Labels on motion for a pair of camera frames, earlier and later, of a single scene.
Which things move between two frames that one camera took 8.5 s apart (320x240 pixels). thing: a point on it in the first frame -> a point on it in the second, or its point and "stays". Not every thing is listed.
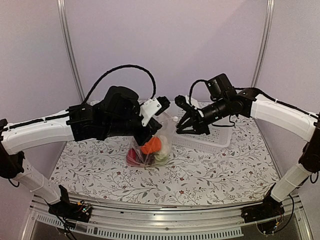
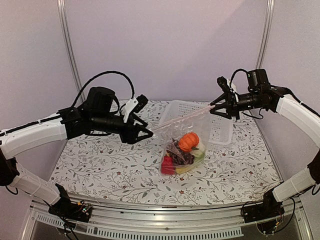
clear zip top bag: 156,151 -> 183,143
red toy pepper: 131,157 -> 167,168
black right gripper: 200,126 -> 231,105
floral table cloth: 243,172 stays
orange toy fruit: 153,146 -> 188,142
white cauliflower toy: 162,155 -> 199,154
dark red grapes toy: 148,159 -> 179,157
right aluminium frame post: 268,24 stays
